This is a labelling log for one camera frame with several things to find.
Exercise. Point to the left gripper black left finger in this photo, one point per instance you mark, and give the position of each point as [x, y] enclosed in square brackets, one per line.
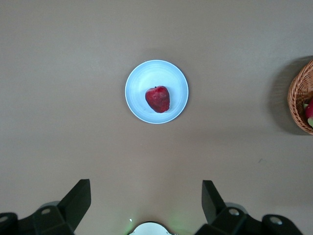
[56, 220]

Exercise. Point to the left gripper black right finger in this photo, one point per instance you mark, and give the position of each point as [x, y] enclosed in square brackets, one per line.
[230, 220]

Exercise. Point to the red apple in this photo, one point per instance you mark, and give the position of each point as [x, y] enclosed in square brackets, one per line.
[158, 99]

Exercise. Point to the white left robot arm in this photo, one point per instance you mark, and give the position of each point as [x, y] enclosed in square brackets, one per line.
[150, 228]

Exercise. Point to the pink dragon fruit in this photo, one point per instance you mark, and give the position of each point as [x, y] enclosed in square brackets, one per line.
[310, 112]

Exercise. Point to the brown wicker basket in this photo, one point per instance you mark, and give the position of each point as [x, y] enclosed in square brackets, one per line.
[297, 98]

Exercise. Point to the blue plate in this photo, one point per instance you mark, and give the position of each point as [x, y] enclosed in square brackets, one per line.
[151, 73]

